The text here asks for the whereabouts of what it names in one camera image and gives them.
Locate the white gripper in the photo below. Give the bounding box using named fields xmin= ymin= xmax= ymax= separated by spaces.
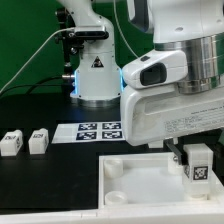
xmin=120 ymin=85 xmax=224 ymax=165

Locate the white square tabletop part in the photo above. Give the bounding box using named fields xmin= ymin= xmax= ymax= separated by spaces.
xmin=98 ymin=153 xmax=224 ymax=209

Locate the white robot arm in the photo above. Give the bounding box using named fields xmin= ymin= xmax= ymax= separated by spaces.
xmin=58 ymin=0 xmax=224 ymax=146

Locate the white sheet with markers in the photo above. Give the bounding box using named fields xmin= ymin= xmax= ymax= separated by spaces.
xmin=52 ymin=121 xmax=124 ymax=144

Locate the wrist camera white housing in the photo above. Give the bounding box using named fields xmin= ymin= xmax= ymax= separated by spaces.
xmin=122 ymin=50 xmax=188 ymax=89

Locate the black camera stand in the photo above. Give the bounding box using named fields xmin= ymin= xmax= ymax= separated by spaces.
xmin=55 ymin=7 xmax=83 ymax=99

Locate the black cable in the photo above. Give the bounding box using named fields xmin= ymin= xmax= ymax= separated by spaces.
xmin=0 ymin=76 xmax=73 ymax=98

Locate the grey cable at right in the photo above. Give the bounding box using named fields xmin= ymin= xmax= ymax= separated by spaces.
xmin=112 ymin=0 xmax=139 ymax=58

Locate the white cable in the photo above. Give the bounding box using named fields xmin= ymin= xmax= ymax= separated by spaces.
xmin=0 ymin=27 xmax=76 ymax=93

